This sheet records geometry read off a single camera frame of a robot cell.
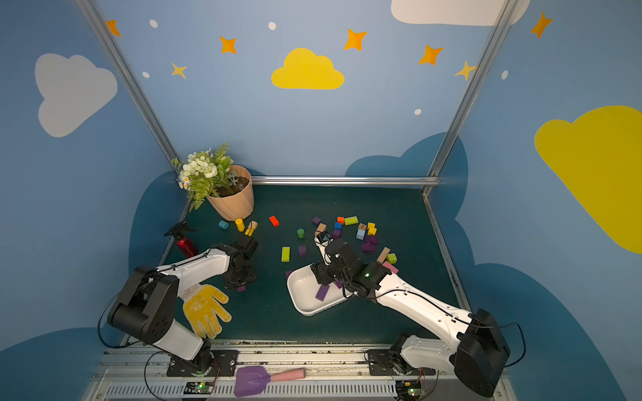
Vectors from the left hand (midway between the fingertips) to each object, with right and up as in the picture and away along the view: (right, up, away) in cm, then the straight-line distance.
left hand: (252, 279), depth 91 cm
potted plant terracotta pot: (-12, +38, -5) cm, 40 cm away
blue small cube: (+33, +19, +14) cm, 41 cm away
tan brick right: (+51, +8, +7) cm, 52 cm away
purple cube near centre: (+18, +10, +7) cm, 22 cm away
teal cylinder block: (-17, +20, +15) cm, 30 cm away
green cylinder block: (+17, +16, +13) cm, 27 cm away
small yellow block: (-6, +17, +16) cm, 24 cm away
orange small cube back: (+34, +22, +16) cm, 44 cm away
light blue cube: (+42, +16, +13) cm, 47 cm away
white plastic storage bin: (+19, -3, -1) cm, 19 cm away
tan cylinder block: (-4, +20, +17) cm, 27 cm away
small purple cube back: (+23, +21, +17) cm, 36 cm away
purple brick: (-3, -3, -3) cm, 5 cm away
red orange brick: (+5, +21, +17) cm, 28 cm away
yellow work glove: (-15, -9, -7) cm, 19 cm away
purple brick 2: (+26, -4, -3) cm, 27 cm away
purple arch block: (+46, +12, +13) cm, 49 cm away
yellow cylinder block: (-9, +20, +13) cm, 25 cm away
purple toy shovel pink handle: (+6, -24, -20) cm, 32 cm away
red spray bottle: (-26, +13, 0) cm, 29 cm away
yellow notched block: (+47, +18, +13) cm, 52 cm away
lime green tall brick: (+11, +8, +7) cm, 16 cm away
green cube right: (+53, +7, +4) cm, 54 cm away
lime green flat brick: (+39, +21, +18) cm, 48 cm away
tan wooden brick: (+26, +18, +15) cm, 35 cm away
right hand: (+27, +9, -11) cm, 30 cm away
